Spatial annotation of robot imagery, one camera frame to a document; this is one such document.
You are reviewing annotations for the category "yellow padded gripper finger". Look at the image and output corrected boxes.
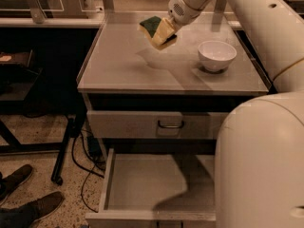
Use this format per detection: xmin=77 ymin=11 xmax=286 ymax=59
xmin=152 ymin=18 xmax=177 ymax=48

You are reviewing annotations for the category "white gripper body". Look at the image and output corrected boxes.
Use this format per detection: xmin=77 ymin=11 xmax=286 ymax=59
xmin=168 ymin=0 xmax=202 ymax=30

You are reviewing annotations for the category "green and yellow sponge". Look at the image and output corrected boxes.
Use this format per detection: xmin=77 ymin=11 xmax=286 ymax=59
xmin=140 ymin=16 xmax=168 ymax=50

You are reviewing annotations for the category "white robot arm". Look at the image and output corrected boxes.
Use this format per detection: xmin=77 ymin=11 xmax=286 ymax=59
xmin=169 ymin=0 xmax=304 ymax=228

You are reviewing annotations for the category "grey metal drawer cabinet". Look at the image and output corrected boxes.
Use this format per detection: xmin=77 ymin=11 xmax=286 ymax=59
xmin=76 ymin=0 xmax=272 ymax=228

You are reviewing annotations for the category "closed top drawer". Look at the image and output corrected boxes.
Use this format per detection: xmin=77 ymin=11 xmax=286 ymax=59
xmin=87 ymin=110 xmax=228 ymax=140

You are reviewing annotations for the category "open middle drawer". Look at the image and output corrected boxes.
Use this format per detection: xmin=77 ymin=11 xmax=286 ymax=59
xmin=85 ymin=149 xmax=216 ymax=228

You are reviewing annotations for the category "white ceramic bowl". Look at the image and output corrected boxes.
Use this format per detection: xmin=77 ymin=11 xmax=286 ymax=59
xmin=198 ymin=41 xmax=237 ymax=72

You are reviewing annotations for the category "dark side shelf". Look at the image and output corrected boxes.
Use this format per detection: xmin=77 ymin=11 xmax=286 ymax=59
xmin=0 ymin=49 xmax=42 ymax=103

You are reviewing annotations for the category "brown shoe upper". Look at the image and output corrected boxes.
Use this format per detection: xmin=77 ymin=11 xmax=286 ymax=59
xmin=0 ymin=164 xmax=33 ymax=204

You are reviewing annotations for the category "brown shoe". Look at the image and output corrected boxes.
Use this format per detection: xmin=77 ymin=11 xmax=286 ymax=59
xmin=0 ymin=164 xmax=33 ymax=204
xmin=0 ymin=191 xmax=65 ymax=228

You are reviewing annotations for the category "brown shoe lower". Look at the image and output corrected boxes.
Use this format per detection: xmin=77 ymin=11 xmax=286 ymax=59
xmin=0 ymin=191 xmax=65 ymax=228

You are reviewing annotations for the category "black drawer handle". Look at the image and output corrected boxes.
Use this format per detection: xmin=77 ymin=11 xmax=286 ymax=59
xmin=158 ymin=121 xmax=184 ymax=129

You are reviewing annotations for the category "black table leg frame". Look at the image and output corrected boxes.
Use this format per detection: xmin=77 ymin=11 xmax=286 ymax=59
xmin=0 ymin=119 xmax=73 ymax=185

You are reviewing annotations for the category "black cable left floor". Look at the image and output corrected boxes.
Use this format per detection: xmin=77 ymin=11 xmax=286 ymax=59
xmin=70 ymin=128 xmax=106 ymax=213

